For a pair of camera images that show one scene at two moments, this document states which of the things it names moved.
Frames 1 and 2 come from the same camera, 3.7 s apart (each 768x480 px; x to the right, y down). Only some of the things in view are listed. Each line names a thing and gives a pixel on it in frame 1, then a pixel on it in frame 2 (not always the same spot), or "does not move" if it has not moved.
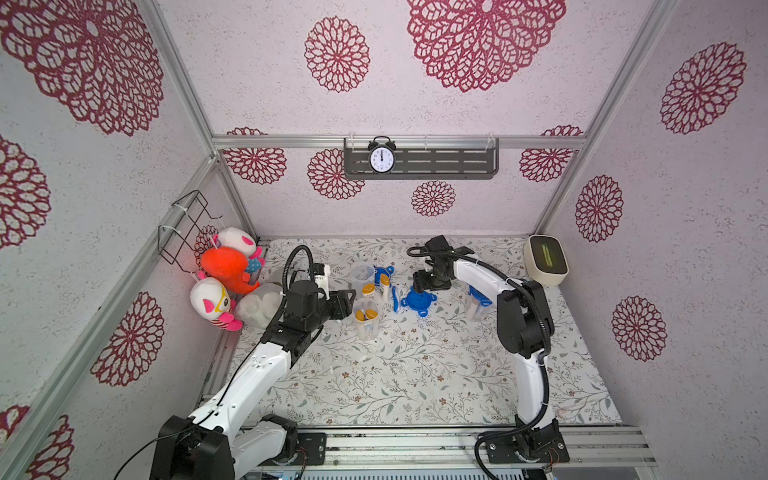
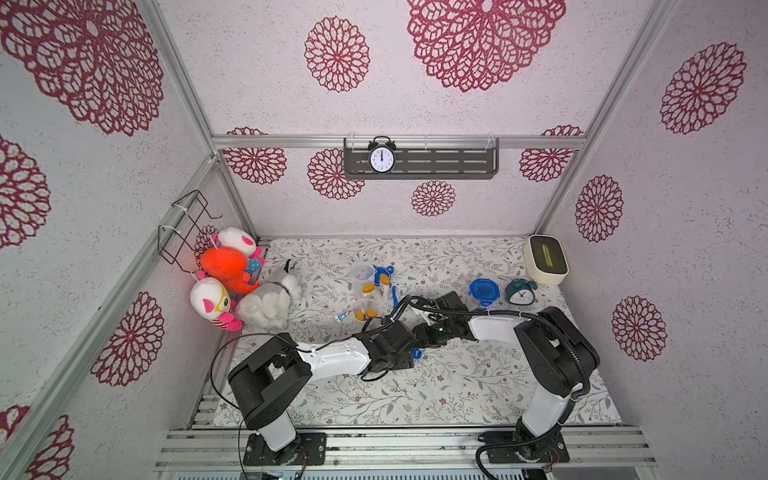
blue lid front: (484, 300) does not move
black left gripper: (342, 306) -> (406, 360)
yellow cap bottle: (368, 290) does not move
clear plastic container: (366, 312) does not move
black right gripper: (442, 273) -> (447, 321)
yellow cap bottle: (384, 287) does not move
